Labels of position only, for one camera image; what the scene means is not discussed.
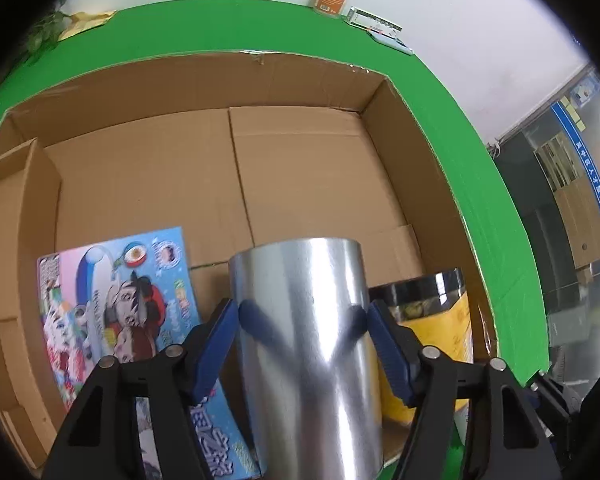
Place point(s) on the white remote control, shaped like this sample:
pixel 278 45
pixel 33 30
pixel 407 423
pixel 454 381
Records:
pixel 392 44

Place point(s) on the glass partition with blue band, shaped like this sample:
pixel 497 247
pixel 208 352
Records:
pixel 570 220

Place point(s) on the clear jar with yellow label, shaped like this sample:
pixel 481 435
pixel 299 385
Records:
pixel 440 320

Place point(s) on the yellow paper bag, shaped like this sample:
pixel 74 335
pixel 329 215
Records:
pixel 87 22

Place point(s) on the brown carton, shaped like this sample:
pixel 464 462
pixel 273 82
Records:
pixel 582 225

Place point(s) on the small jar with orange label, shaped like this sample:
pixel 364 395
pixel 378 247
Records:
pixel 332 0

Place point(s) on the small plant in orange pot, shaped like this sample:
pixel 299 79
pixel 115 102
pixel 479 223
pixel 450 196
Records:
pixel 47 32

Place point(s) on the flat white-green packet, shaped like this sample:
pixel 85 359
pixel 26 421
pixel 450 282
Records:
pixel 375 20

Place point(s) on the colourful cartoon toy box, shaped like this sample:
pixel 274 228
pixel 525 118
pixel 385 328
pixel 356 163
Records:
pixel 125 300

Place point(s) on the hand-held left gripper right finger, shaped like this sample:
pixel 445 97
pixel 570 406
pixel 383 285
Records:
pixel 391 355

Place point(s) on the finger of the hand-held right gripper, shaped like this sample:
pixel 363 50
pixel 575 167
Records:
pixel 555 402

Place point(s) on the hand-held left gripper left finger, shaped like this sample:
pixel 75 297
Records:
pixel 214 347

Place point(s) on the silver metal can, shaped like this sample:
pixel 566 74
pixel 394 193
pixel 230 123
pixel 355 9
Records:
pixel 305 360

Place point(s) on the cardboard box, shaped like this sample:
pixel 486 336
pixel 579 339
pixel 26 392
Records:
pixel 300 170

